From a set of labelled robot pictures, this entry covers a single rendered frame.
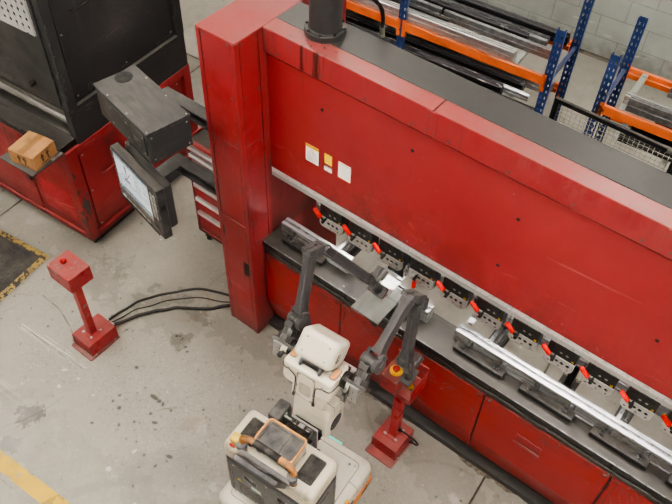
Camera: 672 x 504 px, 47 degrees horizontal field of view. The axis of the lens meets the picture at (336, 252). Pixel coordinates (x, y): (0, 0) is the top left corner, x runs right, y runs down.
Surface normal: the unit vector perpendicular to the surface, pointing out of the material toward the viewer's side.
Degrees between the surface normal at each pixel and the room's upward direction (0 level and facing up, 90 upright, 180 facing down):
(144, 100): 0
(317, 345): 47
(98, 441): 0
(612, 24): 90
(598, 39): 90
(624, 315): 90
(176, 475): 0
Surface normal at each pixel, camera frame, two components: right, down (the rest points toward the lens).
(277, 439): 0.03, -0.65
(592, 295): -0.62, 0.59
